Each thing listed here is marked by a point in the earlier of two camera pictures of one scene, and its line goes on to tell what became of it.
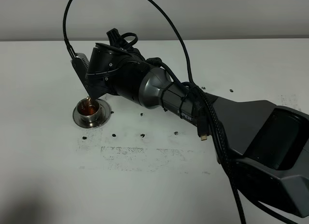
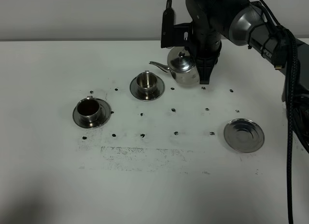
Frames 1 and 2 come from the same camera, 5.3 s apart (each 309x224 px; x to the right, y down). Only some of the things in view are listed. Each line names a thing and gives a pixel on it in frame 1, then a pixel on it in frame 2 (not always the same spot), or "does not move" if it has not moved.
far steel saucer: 104,116 does not move
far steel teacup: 89,109 does not move
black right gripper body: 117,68 → 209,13
